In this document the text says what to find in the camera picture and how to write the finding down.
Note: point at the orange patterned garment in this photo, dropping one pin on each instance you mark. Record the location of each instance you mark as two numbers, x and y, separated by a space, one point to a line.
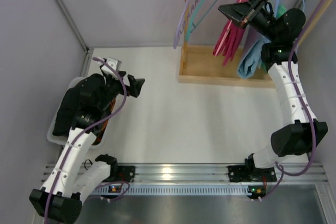
104 125

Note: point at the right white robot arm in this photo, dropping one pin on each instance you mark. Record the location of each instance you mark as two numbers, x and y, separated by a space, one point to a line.
302 132

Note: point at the lilac plastic hanger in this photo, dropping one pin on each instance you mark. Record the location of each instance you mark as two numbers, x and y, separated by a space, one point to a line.
188 9

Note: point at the teal plastic hanger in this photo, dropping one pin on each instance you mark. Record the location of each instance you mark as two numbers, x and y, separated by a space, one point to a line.
202 6

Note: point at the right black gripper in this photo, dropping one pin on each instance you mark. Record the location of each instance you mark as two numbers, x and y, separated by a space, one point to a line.
252 10

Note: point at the wooden clothes rack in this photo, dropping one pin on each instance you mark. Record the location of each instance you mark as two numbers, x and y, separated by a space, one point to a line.
197 66

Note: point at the magenta trousers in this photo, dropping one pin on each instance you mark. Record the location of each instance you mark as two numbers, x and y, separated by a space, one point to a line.
231 40

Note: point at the white plastic laundry basket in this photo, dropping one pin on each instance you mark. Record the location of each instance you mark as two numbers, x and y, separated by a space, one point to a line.
63 140

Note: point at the black garment in basket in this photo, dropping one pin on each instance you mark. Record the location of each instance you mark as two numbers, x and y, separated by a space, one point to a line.
83 105

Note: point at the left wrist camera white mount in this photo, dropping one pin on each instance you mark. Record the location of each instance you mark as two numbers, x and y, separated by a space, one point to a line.
108 65

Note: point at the perforated grey cable duct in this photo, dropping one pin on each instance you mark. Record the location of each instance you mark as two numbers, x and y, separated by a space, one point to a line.
174 190

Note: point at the light blue trousers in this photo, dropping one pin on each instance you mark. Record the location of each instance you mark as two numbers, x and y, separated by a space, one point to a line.
251 56

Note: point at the aluminium mounting rail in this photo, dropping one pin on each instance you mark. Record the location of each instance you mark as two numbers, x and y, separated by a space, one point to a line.
213 173

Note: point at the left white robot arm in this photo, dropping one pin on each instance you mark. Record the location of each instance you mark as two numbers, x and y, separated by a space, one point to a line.
62 195

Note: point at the green white garment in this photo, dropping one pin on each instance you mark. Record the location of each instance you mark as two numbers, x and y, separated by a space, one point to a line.
281 9

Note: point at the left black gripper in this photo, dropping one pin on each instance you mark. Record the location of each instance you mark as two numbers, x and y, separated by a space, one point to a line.
127 87

